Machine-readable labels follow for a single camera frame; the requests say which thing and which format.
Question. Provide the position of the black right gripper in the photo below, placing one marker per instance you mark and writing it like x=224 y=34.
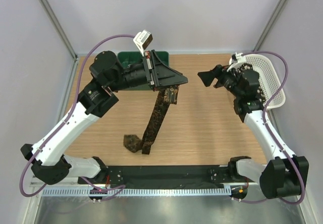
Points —
x=219 y=72

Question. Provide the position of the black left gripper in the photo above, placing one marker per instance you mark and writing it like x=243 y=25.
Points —
x=163 y=74

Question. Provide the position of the black tie with gold keys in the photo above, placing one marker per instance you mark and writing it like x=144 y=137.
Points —
x=164 y=99

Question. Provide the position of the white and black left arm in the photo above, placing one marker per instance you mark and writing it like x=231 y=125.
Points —
x=47 y=156

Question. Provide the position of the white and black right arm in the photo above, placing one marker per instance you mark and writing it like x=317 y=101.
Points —
x=285 y=173

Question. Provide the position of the black tie with white pattern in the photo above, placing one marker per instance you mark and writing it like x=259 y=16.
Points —
x=248 y=83

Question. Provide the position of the green divided organizer tray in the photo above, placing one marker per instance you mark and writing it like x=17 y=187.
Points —
x=127 y=58

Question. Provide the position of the white perforated plastic basket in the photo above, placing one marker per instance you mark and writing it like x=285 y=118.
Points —
x=269 y=80

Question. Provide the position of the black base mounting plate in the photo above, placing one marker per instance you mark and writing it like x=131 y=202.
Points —
x=168 y=176

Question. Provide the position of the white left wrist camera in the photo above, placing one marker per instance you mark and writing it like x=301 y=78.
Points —
x=142 y=40

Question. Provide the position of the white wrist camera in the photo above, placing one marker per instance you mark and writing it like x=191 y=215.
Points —
x=142 y=40
x=237 y=59

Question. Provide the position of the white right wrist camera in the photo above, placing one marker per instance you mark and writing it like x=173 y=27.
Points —
x=237 y=59

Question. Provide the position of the white slotted cable duct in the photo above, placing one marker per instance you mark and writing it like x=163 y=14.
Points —
x=85 y=191

